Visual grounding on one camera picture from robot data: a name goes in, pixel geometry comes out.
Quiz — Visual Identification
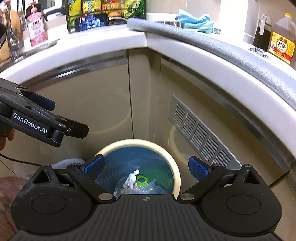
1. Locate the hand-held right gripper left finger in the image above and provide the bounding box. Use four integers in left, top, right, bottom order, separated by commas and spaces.
29, 155, 116, 203

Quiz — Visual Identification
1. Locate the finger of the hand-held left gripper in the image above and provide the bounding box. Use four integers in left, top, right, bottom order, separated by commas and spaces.
52, 116, 90, 139
0, 77, 56, 112

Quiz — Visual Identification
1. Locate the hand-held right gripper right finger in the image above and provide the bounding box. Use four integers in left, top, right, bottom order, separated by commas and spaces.
177, 156, 263, 202

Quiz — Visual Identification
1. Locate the blue bin liner bag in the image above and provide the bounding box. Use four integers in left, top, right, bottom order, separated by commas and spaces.
96, 146, 175, 197

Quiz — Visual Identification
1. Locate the cream round trash bin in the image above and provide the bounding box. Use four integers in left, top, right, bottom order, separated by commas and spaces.
94, 138, 181, 202

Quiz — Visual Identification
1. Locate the clear zip plastic bag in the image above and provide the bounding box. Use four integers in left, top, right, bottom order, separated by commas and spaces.
113, 178, 162, 197

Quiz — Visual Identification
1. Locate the person's left hand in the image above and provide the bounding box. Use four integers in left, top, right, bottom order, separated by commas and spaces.
0, 128, 15, 151

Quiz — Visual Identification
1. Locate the beige cabinet door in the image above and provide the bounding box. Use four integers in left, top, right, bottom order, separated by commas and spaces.
159, 56, 289, 186
16, 51, 134, 167

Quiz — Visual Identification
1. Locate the white plastic container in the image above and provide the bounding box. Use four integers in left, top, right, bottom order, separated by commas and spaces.
51, 158, 85, 169

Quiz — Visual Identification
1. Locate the grey cabinet vent grille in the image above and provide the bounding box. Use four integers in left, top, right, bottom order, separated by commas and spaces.
168, 94, 242, 173

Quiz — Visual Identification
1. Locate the pink refill pouch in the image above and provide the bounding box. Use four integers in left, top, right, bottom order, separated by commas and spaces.
25, 3, 48, 47

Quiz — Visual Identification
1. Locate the metal kitchen faucet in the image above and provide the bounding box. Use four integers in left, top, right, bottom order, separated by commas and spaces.
0, 8, 23, 64

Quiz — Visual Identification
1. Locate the green yellow bottle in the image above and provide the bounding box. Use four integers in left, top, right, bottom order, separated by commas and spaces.
69, 0, 82, 16

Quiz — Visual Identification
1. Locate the white printed mat grey underside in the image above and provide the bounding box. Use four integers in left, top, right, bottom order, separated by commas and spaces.
127, 17, 296, 109

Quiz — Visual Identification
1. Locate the yellow green snack bag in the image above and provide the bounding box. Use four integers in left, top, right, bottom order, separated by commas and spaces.
124, 0, 145, 18

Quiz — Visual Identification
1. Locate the dark soy sauce dispenser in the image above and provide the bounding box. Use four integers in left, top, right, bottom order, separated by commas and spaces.
252, 14, 273, 52

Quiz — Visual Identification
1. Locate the crumpled blue face mask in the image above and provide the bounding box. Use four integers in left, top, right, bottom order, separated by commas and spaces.
177, 9, 215, 29

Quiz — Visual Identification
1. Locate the brown cooking wine jug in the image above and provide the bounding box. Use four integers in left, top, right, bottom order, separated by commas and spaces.
268, 13, 296, 65

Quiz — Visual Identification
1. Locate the black cable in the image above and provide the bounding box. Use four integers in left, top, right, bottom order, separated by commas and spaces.
0, 153, 44, 166

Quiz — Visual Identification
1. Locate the green plastic ring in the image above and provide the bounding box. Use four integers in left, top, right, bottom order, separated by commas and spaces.
136, 175, 151, 187

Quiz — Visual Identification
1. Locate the black wire rack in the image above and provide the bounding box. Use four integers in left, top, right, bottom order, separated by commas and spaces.
66, 0, 147, 33

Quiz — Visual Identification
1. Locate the black pan handle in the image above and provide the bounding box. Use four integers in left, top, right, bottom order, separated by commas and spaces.
45, 6, 68, 22

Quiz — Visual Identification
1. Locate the yellow oil bottle red handle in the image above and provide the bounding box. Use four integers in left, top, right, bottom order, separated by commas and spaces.
102, 0, 124, 12

